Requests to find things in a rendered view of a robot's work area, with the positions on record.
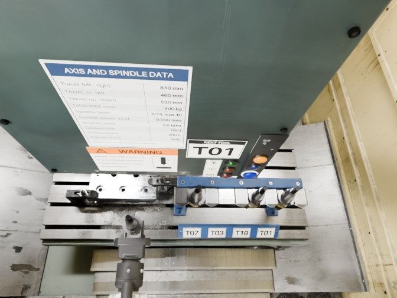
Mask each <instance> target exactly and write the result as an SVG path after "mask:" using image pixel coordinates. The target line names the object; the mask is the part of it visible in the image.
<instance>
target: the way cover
mask: <svg viewBox="0 0 397 298"><path fill-rule="evenodd" d="M166 250H167V251H166ZM165 251H166V253H165ZM167 254H168V255H167ZM163 256H164V257H163ZM121 262H122V260H121V259H119V258H118V249H105V250H93V258H92V266H91V268H90V270H91V271H94V272H95V278H94V283H93V291H92V294H95V295H96V298H109V296H110V295H111V294H116V293H117V292H118V288H116V287H115V278H116V267H117V263H121ZM140 262H141V263H144V279H143V286H142V287H141V288H139V293H148V298H270V292H275V291H274V284H273V278H272V270H275V269H276V266H275V257H274V249H256V248H146V249H145V258H144V259H141V260H140ZM179 268H180V269H179ZM169 270H170V271H169ZM172 270H173V271H172ZM176 270H177V271H176ZM212 270H214V271H212ZM160 271H161V272H160ZM154 294H155V295H154ZM172 294H173V295H172ZM178 294H179V295H178ZM190 294H191V295H190ZM204 294H205V295H204ZM192 295H193V296H192Z"/></svg>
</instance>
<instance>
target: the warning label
mask: <svg viewBox="0 0 397 298"><path fill-rule="evenodd" d="M86 149H87V150H88V152H89V154H90V155H91V156H92V159H93V160H94V161H95V163H96V165H97V166H98V168H99V170H106V171H169V172H177V158H178V149H157V148H110V147H86Z"/></svg>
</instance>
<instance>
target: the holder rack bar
mask: <svg viewBox="0 0 397 298"><path fill-rule="evenodd" d="M198 185H201V188H202V189H204V188H205V187H218V188H219V189H234V188H248V189H250V190H252V189H255V190H258V189H260V188H262V187H264V186H267V187H268V189H277V190H286V189H292V188H296V187H297V186H298V187H300V189H302V188H303V185H302V179H299V178H264V177H257V178H256V179H236V177H230V178H226V179H225V178H221V177H196V176H178V183H177V187H189V189H193V188H196V187H197V186H198Z"/></svg>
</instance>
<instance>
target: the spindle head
mask: <svg viewBox="0 0 397 298"><path fill-rule="evenodd" d="M390 2H391V0H0V126H1V127H2V128H3V129H4V130H5V131H6V132H7V133H8V134H9V135H11V136H12V137H13V138H14V139H15V140H16V141H17V142H18V143H19V144H21V145H22V146H23V147H24V148H25V149H26V150H27V151H28V152H29V153H30V154H31V155H32V156H33V157H34V158H35V159H36V160H38V161H39V162H40V163H41V164H42V165H43V166H44V167H45V168H46V169H47V170H48V171H49V172H50V173H68V174H136V175H170V176H202V175H203V172H204V167H205V164H206V160H222V163H221V165H220V168H219V171H218V173H217V176H220V174H221V173H224V172H223V171H222V168H224V167H227V166H225V162H226V161H228V160H237V161H238V162H239V164H238V165H237V166H235V167H234V168H235V169H236V170H235V171H234V172H232V174H233V176H237V175H238V174H239V172H240V170H241V169H242V167H243V165H244V163H245V162H246V160H247V158H248V157H249V155H250V153H251V151H252V149H253V148H254V146H255V144H256V142H257V141H258V139H259V137H260V136H261V134H281V135H289V134H290V133H291V131H292V130H293V129H294V128H295V126H296V125H297V123H299V121H300V120H301V118H302V117H303V116H304V115H305V113H306V112H307V111H308V109H309V108H310V106H311V105H312V104H313V103H314V101H315V100H316V99H317V98H318V96H319V95H320V93H321V92H322V91H323V90H324V88H325V87H326V86H327V85H328V83H329V82H330V80H331V79H332V78H333V76H334V75H335V74H336V73H337V71H338V70H339V68H341V66H342V65H343V63H344V62H345V61H346V60H347V58H348V57H349V55H351V53H352V52H353V50H354V49H355V48H356V46H357V45H358V44H359V43H360V41H361V40H362V38H363V37H364V36H365V35H366V33H367V32H368V31H369V30H370V28H371V27H372V25H373V24H374V23H375V22H376V20H377V19H378V18H379V16H380V15H381V14H382V12H383V11H384V10H385V8H386V7H387V6H388V5H389V3H390ZM39 59H42V60H66V61H90V62H104V63H128V64H151V65H165V66H189V67H193V69H192V76H191V89H190V102H189V109H188V122H187V135H186V148H157V149H178V158H177V172H169V171H106V170H99V168H98V166H97V165H96V163H95V161H94V160H93V159H92V156H91V155H90V154H89V152H88V150H87V149H86V147H91V146H89V145H88V143H87V141H86V139H85V138H84V136H83V134H82V133H81V131H80V129H79V127H78V126H77V124H76V123H75V121H74V119H73V117H72V116H71V114H70V112H69V110H68V109H67V107H66V106H65V104H64V102H63V100H62V99H61V97H60V95H59V94H58V92H57V91H56V89H55V87H54V85H53V84H52V82H51V80H50V78H49V77H48V75H47V74H46V72H45V70H44V68H43V67H42V65H41V63H40V62H39ZM188 139H208V140H247V143H246V145H245V147H244V149H243V151H242V153H241V155H240V157H239V158H193V157H186V154H187V142H188ZM110 148H138V147H110Z"/></svg>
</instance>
